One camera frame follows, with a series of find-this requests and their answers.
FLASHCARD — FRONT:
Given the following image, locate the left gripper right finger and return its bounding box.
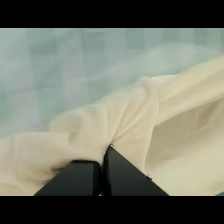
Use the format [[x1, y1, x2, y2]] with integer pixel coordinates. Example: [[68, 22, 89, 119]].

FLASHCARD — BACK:
[[102, 144, 170, 197]]

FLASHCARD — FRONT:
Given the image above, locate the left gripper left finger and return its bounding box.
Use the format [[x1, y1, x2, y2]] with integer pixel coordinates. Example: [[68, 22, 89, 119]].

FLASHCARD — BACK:
[[34, 160, 102, 197]]

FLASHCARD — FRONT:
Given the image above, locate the cream shirt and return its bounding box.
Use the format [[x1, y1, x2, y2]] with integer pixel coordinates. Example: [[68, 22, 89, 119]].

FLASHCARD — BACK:
[[0, 54, 224, 197]]

